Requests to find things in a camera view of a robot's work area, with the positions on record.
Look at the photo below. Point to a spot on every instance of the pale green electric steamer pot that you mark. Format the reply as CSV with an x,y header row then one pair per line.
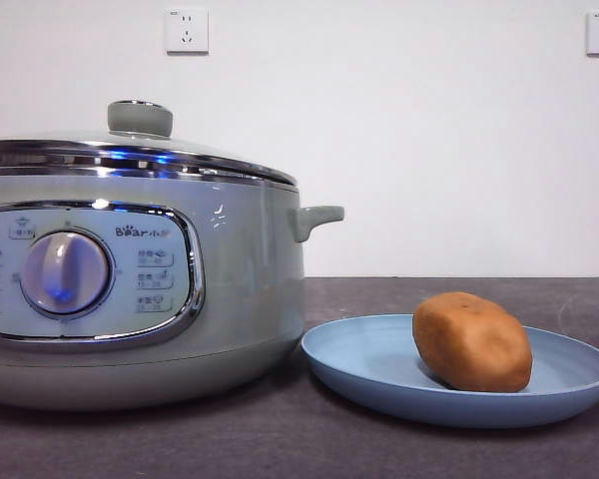
x,y
249,259

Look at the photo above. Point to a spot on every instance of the glass lid with green knob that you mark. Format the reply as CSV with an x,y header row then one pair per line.
x,y
140,120

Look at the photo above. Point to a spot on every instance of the brown potato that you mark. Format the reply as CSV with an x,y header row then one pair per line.
x,y
474,344

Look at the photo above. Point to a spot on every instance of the blue round plate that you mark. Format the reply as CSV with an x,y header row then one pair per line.
x,y
369,359

